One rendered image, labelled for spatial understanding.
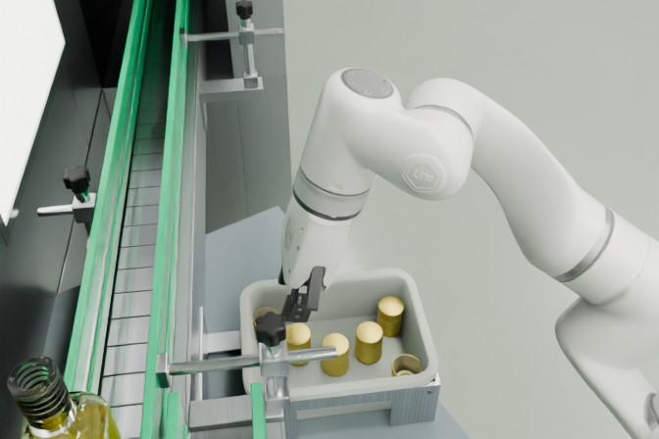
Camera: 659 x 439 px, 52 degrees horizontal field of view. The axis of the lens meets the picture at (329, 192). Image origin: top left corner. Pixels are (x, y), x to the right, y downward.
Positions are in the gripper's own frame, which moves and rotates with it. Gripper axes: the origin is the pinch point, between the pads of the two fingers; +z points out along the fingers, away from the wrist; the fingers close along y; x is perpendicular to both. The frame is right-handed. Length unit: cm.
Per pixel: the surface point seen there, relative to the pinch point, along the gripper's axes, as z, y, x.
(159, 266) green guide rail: -3.2, 1.1, -15.7
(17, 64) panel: -10.1, -22.6, -34.7
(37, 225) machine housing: 11.6, -17.7, -31.6
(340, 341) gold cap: 6.3, 1.8, 7.1
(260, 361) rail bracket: -6.1, 14.4, -5.8
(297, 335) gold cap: 7.7, 0.4, 2.0
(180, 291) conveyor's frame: 4.9, -2.6, -12.6
